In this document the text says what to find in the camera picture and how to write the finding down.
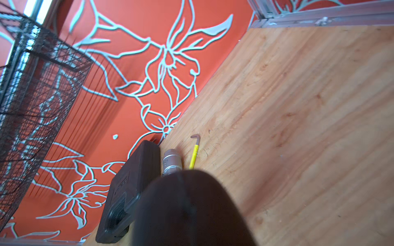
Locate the black wire basket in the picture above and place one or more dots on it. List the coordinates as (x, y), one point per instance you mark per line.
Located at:
(39, 86)

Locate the claw hammer red black handle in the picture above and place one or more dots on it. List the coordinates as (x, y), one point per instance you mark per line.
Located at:
(189, 208)

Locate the aluminium frame post right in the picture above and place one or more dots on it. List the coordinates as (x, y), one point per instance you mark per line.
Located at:
(286, 14)

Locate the aluminium back crossbar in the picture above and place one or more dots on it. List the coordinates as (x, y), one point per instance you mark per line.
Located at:
(38, 9)

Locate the yellow hex key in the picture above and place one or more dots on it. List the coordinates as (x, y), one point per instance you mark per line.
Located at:
(195, 151)

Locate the black plastic tool case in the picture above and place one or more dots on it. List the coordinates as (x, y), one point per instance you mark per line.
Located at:
(142, 168)

